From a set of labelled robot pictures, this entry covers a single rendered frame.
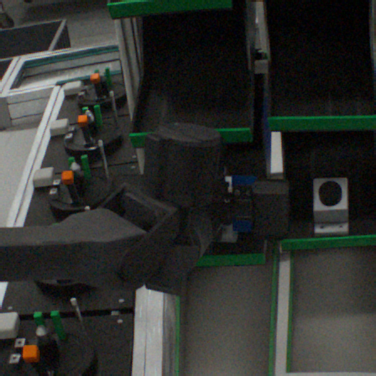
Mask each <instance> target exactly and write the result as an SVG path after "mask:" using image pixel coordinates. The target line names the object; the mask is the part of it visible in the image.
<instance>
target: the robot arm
mask: <svg viewBox="0 0 376 376"><path fill-rule="evenodd" d="M226 151H227V141H225V139H224V138H223V137H221V136H220V133H219V132H218V131H217V130H215V129H212V128H208V127H204V126H200V125H195V124H189V123H164V126H159V127H157V128H156V129H155V133H150V134H147V135H146V136H145V142H144V154H145V160H144V174H143V175H126V174H118V175H117V176H115V177H114V179H113V180H112V182H111V186H110V194H111V195H110V196H109V197H108V198H107V199H106V200H105V201H104V202H103V203H102V204H101V205H100V206H99V207H98V208H97V209H95V210H90V211H84V212H80V213H76V214H73V215H71V216H69V217H67V218H66V219H65V220H64V221H62V222H61V223H59V224H55V225H51V226H48V227H41V226H32V227H0V282H5V283H7V282H14V281H30V280H47V279H69V280H73V281H77V282H80V283H83V284H87V285H89V286H92V287H96V288H99V289H106V290H115V291H124V292H126V291H135V290H138V289H140V288H142V287H143V286H145V289H147V290H155V291H159V292H163V293H167V294H172V295H178V296H181V295H182V293H183V286H184V279H185V274H186V273H189V272H190V271H191V270H192V269H193V268H194V267H195V264H196V262H197V261H198V259H199V258H200V257H201V256H202V254H204V255H211V254H212V252H214V250H212V248H213V241H220V240H221V239H222V225H224V226H230V225H232V230H233V231H235V232H252V238H254V239H257V240H271V241H281V240H284V239H285V238H286V237H287V236H288V235H289V232H290V183H289V181H288V180H287V179H268V178H257V177H255V176H238V175H232V176H231V178H232V187H229V181H226V176H225V175H224V170H225V159H226ZM225 199H226V201H228V200H229V201H230V202H225ZM228 216H230V217H228Z"/></svg>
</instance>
